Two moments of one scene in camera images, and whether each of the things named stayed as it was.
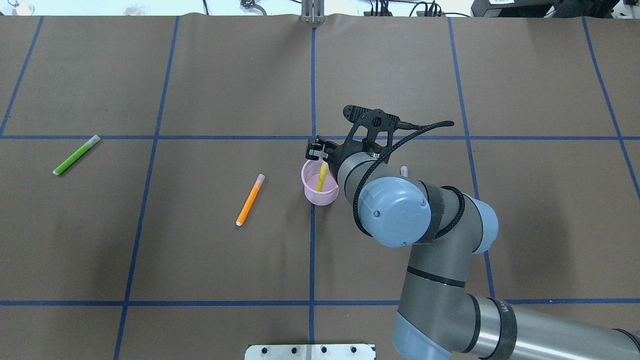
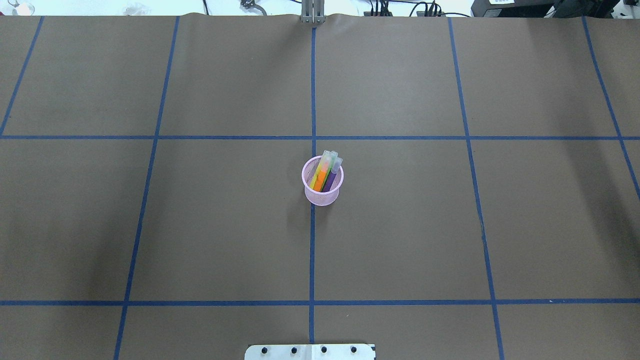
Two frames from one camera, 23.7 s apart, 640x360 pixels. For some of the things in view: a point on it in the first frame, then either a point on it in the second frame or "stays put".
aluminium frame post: (312, 11) stays put
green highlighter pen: (63, 166) → (334, 154)
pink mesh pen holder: (310, 171) stays put
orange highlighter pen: (240, 220) → (324, 166)
